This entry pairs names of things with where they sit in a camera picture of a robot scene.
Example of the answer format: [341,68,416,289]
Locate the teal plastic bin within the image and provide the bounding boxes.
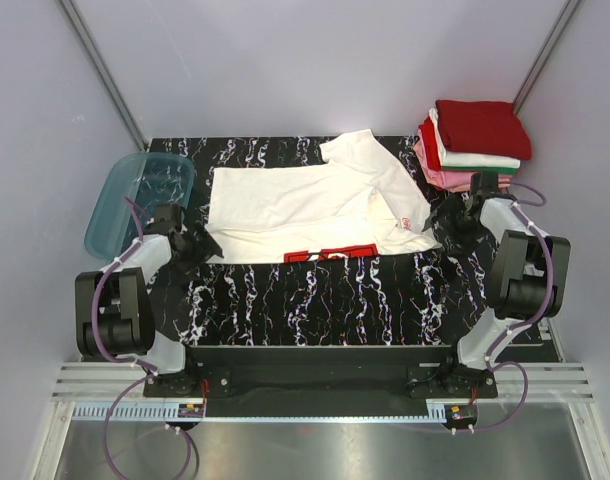
[84,152,195,261]

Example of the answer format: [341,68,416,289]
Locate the white t-shirt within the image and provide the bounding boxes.
[206,130,439,264]

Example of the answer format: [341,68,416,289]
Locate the pink folded shirt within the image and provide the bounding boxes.
[413,138,512,192]

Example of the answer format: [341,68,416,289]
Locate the green folded shirt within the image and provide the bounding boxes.
[441,166,518,176]

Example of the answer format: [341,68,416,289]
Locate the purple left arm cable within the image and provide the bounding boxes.
[92,197,201,476]

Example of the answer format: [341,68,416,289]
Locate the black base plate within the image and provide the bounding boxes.
[145,346,498,400]

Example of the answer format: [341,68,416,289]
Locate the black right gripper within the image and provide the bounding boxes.
[423,193,488,259]

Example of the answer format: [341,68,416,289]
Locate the dark red folded shirt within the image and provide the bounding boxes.
[435,99,532,161]

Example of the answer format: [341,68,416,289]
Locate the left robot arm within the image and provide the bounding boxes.
[74,204,224,396]

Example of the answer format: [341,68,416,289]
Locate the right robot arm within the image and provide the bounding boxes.
[425,172,571,397]

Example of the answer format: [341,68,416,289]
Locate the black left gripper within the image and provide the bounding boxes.
[166,221,222,284]

